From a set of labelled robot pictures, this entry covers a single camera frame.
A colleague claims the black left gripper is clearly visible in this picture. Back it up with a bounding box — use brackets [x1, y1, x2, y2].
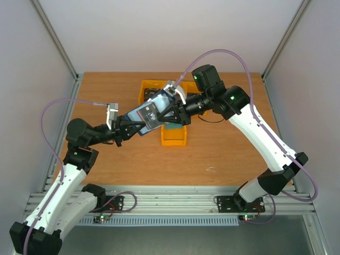
[87, 115, 146, 147]

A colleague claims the blue card holder wallet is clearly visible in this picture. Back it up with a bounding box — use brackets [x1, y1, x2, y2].
[124, 89, 175, 136]

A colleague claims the black VIP credit card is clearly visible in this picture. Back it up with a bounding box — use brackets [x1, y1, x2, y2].
[137, 103, 161, 130]

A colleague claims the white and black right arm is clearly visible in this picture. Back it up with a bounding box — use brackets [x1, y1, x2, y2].
[158, 64, 309, 211]

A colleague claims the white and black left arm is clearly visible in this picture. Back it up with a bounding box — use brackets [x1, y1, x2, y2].
[10, 116, 146, 254]

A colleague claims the teal credit card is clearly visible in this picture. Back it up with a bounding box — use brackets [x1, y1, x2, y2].
[165, 123, 183, 130]

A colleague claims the black credit card in bin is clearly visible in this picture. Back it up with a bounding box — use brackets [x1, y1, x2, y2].
[143, 88, 160, 101]

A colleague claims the orange bin front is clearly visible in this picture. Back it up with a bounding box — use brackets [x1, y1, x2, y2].
[160, 125, 188, 147]

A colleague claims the orange bin back left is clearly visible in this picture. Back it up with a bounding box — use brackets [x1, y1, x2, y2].
[138, 80, 166, 104]

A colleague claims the left controller board with LEDs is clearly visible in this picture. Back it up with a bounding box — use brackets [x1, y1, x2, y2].
[93, 215, 110, 224]

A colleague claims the controller board with leds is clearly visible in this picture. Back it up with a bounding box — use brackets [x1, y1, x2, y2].
[93, 215, 110, 224]
[239, 214, 258, 222]

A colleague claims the right controller board with LEDs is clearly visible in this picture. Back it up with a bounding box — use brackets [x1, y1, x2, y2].
[239, 214, 258, 222]

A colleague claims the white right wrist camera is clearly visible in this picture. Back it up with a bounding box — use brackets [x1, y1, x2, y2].
[163, 80, 186, 105]

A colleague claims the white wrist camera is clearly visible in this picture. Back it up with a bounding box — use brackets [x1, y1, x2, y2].
[163, 80, 186, 105]
[106, 102, 118, 130]

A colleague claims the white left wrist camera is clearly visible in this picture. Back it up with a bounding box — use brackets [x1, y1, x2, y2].
[106, 102, 118, 130]

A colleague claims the aluminium rail frame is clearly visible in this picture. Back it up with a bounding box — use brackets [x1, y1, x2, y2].
[23, 184, 317, 216]

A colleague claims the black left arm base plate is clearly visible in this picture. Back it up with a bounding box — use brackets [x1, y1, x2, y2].
[90, 195, 124, 213]

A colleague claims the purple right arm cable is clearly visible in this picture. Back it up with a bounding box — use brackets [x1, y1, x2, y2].
[175, 48, 319, 225]

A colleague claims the grey slotted cable duct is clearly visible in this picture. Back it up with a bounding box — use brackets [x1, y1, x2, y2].
[78, 215, 239, 227]

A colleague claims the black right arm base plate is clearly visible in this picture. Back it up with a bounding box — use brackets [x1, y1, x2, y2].
[214, 195, 266, 213]

